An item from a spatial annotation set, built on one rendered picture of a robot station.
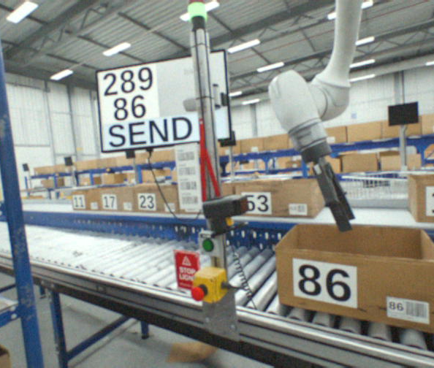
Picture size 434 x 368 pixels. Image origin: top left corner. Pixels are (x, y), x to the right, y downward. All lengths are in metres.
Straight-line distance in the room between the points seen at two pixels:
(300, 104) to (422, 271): 0.48
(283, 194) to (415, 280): 0.69
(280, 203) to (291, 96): 0.70
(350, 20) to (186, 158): 0.54
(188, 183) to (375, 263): 0.54
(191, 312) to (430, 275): 0.66
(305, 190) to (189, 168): 0.65
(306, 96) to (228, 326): 0.68
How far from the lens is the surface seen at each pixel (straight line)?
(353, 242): 1.05
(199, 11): 0.85
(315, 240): 1.07
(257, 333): 0.84
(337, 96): 0.83
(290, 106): 0.71
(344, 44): 0.81
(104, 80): 1.08
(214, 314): 0.88
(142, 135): 0.96
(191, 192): 0.78
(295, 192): 1.27
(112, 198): 2.09
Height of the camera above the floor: 1.18
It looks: 4 degrees down
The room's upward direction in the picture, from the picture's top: 5 degrees counter-clockwise
